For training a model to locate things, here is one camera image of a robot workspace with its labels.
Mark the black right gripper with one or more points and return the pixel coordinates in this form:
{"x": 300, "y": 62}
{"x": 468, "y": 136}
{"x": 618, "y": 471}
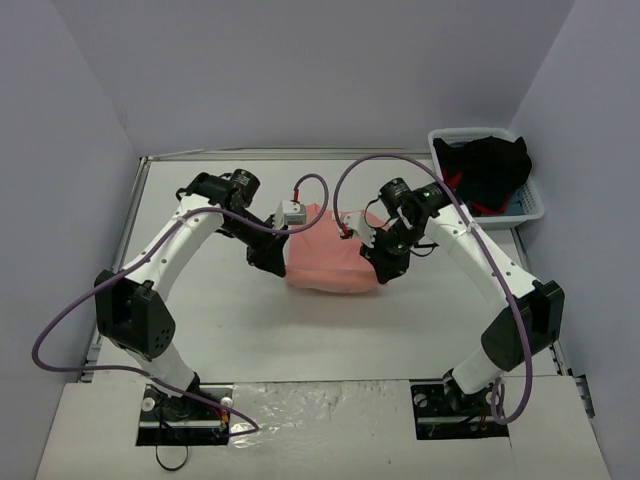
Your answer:
{"x": 382, "y": 262}

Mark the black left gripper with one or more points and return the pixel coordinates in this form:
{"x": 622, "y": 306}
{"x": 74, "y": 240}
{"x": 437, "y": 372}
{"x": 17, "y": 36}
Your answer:
{"x": 270, "y": 255}

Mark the pink t shirt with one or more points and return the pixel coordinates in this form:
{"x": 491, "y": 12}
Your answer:
{"x": 319, "y": 259}

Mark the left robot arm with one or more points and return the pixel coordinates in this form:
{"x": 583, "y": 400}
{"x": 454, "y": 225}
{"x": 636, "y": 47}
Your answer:
{"x": 132, "y": 312}

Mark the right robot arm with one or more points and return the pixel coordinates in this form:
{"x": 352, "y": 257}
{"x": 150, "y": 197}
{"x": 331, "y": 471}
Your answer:
{"x": 511, "y": 293}

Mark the black and red clothes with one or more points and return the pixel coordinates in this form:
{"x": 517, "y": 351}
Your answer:
{"x": 486, "y": 173}

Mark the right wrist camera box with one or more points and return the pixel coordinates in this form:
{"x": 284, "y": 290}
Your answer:
{"x": 357, "y": 225}

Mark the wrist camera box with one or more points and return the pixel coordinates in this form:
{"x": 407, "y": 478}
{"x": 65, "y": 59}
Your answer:
{"x": 357, "y": 225}
{"x": 289, "y": 213}

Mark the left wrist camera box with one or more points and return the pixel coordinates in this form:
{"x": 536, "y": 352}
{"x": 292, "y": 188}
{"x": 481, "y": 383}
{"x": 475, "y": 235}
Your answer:
{"x": 289, "y": 213}

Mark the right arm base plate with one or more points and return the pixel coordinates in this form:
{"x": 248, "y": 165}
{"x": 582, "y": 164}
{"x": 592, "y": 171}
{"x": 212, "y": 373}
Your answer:
{"x": 437, "y": 417}

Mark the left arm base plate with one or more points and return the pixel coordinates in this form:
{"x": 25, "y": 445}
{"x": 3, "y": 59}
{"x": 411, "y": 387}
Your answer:
{"x": 179, "y": 421}

